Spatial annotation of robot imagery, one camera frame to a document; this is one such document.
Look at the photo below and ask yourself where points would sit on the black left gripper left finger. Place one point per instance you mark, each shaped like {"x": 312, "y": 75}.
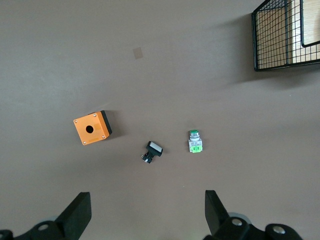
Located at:
{"x": 75, "y": 215}

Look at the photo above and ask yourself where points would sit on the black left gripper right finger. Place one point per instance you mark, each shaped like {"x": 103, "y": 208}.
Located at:
{"x": 217, "y": 220}

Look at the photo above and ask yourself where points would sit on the black white-faced push button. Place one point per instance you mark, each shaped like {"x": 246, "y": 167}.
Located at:
{"x": 155, "y": 148}

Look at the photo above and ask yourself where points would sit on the tan tape patch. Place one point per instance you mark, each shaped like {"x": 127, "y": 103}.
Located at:
{"x": 138, "y": 53}

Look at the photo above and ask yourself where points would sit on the green push button switch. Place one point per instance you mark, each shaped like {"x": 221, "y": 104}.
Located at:
{"x": 195, "y": 143}

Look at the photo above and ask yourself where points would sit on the orange button enclosure box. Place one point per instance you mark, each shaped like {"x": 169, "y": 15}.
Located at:
{"x": 97, "y": 125}

